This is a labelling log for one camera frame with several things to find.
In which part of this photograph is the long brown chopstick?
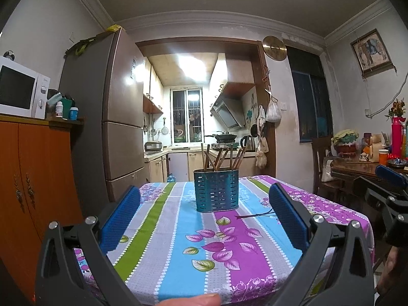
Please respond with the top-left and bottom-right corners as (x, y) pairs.
(217, 148), (230, 170)

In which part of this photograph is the white microwave oven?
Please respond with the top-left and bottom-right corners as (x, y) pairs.
(0, 56), (50, 120)

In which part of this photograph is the wooden chair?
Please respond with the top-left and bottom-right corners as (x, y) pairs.
(312, 136), (342, 201)

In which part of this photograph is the reddish wooden chopstick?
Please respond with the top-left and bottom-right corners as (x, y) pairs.
(214, 148), (223, 171)

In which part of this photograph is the blue lidded jar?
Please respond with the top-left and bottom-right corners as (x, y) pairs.
(68, 106), (79, 121)

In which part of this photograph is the wooden side table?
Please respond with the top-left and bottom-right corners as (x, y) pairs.
(330, 157), (408, 198)

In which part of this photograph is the green container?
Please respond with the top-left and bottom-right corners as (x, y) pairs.
(61, 97), (73, 120)

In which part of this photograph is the kitchen window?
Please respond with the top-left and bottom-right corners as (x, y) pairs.
(171, 88), (204, 144)

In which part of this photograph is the orange wooden cabinet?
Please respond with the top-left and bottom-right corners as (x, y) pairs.
(1, 115), (83, 300)

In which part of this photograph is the person's right hand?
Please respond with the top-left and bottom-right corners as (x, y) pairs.
(376, 247), (407, 305)

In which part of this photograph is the long bamboo chopstick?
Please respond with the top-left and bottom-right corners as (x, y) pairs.
(233, 146), (247, 170)

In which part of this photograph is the framed elephant picture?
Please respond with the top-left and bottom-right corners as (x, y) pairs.
(351, 29), (394, 78)

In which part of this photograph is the white medicine bottle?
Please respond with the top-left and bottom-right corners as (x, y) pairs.
(55, 101), (63, 118)

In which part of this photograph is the black wok on stove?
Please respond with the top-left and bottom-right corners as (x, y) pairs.
(205, 132), (236, 144)

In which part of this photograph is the steel electric kettle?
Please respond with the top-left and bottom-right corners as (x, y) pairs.
(240, 135), (256, 152)

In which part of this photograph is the potted plant on table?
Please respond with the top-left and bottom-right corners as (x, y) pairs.
(331, 129), (359, 158)

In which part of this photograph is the grey refrigerator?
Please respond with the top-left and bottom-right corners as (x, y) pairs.
(59, 28), (144, 211)

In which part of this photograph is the steel range hood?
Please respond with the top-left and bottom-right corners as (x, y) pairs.
(211, 98), (246, 130)

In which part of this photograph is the blue perforated utensil holder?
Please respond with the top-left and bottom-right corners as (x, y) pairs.
(194, 168), (239, 213)

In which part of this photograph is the wooden chopstick pair piece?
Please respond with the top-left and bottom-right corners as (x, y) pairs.
(208, 152), (216, 170)

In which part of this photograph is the gold round wall clock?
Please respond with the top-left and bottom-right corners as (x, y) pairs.
(262, 36), (287, 61)

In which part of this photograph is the person's left hand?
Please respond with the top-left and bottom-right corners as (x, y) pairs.
(157, 294), (222, 306)

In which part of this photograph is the floral striped tablecloth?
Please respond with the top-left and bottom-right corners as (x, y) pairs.
(74, 174), (376, 306)

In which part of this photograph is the white hanging plastic bag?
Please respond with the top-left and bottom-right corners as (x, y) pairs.
(265, 97), (282, 123)

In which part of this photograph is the red thermos bottle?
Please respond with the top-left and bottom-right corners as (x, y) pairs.
(391, 117), (403, 158)

